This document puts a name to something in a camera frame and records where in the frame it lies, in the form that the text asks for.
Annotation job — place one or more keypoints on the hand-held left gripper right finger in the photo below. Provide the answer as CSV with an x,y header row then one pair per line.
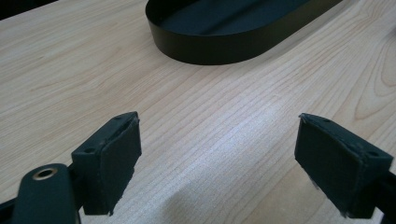
x,y
336,165

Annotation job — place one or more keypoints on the black oval tray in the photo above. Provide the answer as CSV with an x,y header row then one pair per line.
x,y
230,31

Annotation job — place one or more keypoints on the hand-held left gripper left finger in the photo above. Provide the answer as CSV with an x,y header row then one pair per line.
x,y
116,161

